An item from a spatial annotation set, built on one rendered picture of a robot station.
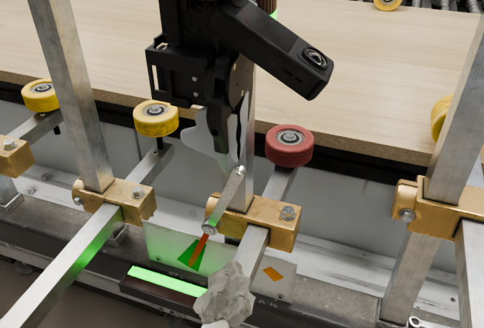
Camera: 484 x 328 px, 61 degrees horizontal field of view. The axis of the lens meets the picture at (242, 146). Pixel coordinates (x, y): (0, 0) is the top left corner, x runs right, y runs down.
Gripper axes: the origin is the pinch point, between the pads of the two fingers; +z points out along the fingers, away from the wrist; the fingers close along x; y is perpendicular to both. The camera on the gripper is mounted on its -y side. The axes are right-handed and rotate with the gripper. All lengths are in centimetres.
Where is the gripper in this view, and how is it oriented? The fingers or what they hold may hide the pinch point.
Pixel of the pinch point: (235, 163)
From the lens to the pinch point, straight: 46.0
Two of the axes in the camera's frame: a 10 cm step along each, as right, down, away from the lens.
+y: -9.4, -2.0, 2.7
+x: -3.4, 5.6, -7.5
